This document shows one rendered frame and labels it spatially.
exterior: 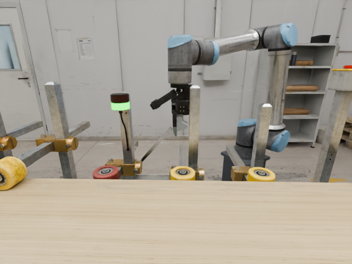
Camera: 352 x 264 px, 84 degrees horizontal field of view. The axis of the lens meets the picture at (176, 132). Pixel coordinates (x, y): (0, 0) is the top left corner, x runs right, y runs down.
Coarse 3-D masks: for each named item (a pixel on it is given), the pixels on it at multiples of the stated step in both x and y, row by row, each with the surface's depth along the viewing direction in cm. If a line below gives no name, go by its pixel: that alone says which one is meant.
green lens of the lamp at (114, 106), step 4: (112, 104) 63; (116, 104) 62; (120, 104) 62; (124, 104) 63; (128, 104) 64; (112, 108) 63; (116, 108) 62; (120, 108) 62; (124, 108) 63; (128, 108) 64
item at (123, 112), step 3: (114, 93) 65; (117, 93) 65; (120, 93) 65; (123, 93) 65; (126, 93) 65; (123, 102) 62; (126, 102) 63; (120, 111) 64; (123, 111) 68; (126, 111) 68; (120, 114) 65; (123, 114) 69; (126, 114) 69; (120, 117) 66; (123, 123) 67; (126, 132) 70; (126, 135) 70; (126, 138) 71; (126, 141) 71
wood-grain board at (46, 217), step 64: (0, 192) 53; (64, 192) 53; (128, 192) 53; (192, 192) 53; (256, 192) 53; (320, 192) 53; (0, 256) 35; (64, 256) 35; (128, 256) 35; (192, 256) 35; (256, 256) 35; (320, 256) 35
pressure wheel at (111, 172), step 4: (100, 168) 64; (104, 168) 65; (108, 168) 65; (112, 168) 65; (116, 168) 64; (96, 172) 62; (100, 172) 62; (104, 172) 62; (108, 172) 62; (112, 172) 62; (116, 172) 62; (96, 176) 60; (100, 176) 60; (104, 176) 60; (108, 176) 60; (112, 176) 60; (116, 176) 62
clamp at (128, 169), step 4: (116, 160) 78; (120, 160) 78; (136, 160) 78; (108, 164) 75; (112, 164) 75; (116, 164) 75; (120, 164) 75; (124, 164) 75; (128, 164) 74; (132, 164) 74; (136, 164) 75; (140, 164) 76; (124, 168) 75; (128, 168) 75; (132, 168) 75; (136, 168) 75; (140, 168) 76; (124, 172) 75; (128, 172) 75; (132, 172) 75; (136, 172) 75; (140, 172) 77
